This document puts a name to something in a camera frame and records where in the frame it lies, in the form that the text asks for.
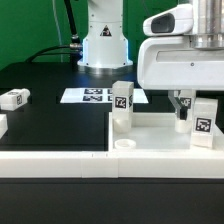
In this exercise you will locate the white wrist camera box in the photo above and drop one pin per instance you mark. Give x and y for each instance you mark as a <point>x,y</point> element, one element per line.
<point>175,21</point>

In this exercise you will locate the white square table top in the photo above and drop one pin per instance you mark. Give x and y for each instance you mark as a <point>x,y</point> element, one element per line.
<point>155,133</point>

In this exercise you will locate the white marker sheet with tags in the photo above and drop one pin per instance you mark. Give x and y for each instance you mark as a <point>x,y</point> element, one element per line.
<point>87,95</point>

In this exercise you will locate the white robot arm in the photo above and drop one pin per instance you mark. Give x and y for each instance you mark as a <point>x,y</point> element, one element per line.
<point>105,49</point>

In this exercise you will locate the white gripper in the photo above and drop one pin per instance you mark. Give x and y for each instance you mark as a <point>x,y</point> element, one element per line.
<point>169,63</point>

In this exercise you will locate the white fence obstacle frame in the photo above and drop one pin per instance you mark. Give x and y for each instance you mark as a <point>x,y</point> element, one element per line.
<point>112,165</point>

